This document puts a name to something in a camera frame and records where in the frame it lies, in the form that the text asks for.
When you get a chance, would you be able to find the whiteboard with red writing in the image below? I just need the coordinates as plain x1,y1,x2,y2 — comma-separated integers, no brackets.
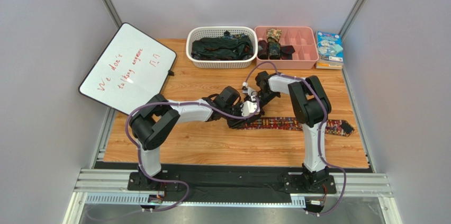
79,23,177,114

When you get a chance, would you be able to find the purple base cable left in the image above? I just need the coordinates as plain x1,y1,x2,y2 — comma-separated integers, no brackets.
141,179,190,213

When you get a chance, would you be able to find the pink divided organiser tray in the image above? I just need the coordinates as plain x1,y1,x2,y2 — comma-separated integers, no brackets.
255,26,319,70

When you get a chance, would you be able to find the rolled dark green tie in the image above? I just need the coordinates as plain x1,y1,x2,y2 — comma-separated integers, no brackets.
268,41,282,60

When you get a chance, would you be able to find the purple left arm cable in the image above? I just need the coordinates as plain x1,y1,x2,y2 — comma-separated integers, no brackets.
125,96,261,182

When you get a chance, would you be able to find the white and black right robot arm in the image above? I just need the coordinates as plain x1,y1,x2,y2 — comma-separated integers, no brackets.
255,71,337,193

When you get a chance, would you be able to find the multicoloured checked patterned tie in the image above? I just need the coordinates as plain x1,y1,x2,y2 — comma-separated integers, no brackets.
240,117,355,137

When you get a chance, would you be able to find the dark green ties pile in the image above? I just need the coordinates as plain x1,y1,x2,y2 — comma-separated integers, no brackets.
191,31,254,61

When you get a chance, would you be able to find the yellow book under box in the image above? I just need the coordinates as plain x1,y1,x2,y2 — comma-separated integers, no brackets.
315,62,343,70

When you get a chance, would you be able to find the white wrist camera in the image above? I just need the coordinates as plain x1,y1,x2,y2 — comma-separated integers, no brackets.
242,82,258,100
241,101,260,117

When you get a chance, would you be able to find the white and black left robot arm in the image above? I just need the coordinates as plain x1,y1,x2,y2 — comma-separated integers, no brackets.
125,86,264,190

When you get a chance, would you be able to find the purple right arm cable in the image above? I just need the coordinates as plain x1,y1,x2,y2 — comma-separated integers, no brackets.
245,61,347,182

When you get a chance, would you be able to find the white perforated plastic basket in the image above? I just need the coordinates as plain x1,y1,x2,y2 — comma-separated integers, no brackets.
185,26,258,69

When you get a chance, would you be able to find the rolled floral beige tie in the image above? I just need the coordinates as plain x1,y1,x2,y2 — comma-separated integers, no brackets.
266,28,282,43

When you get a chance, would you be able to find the rolled dark red tie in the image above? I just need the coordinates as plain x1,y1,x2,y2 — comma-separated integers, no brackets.
281,46,295,60

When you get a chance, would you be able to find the aluminium frame rail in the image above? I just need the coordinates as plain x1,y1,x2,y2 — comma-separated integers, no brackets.
64,167,401,223

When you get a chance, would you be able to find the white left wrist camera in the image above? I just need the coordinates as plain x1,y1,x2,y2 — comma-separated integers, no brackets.
241,101,260,117

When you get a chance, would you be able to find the rolled dark maroon tie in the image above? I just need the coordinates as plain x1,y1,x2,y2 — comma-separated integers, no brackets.
257,40,268,60

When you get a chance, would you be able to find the blue packaged box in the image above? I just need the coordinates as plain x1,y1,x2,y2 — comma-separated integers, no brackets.
316,31,344,66

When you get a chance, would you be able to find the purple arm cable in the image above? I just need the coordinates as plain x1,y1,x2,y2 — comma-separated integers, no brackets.
245,61,347,182
125,96,261,182

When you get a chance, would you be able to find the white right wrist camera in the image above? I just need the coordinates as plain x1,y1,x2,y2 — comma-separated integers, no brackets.
242,82,258,100

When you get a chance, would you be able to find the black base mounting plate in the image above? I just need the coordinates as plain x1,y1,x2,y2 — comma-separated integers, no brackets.
93,161,374,204

